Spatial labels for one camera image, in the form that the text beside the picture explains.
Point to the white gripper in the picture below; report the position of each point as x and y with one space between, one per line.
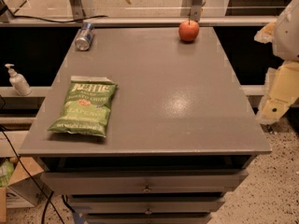
289 36

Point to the red apple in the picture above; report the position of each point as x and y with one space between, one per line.
188 30

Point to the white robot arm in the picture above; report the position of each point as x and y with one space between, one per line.
285 43

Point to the green jalapeno chip bag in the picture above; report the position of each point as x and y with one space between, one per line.
87 106

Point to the grey drawer cabinet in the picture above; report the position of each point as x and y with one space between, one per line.
180 135

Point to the silver blue soda can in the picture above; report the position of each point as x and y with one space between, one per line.
84 38

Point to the white pump soap bottle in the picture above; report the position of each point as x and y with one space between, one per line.
18 81

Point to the cardboard box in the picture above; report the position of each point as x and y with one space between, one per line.
23 189

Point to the green packet in box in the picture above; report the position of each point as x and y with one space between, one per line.
6 171

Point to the grey metal frame post right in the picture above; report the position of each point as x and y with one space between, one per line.
196 9

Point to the grey metal frame post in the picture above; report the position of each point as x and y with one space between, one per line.
77 9
196 9

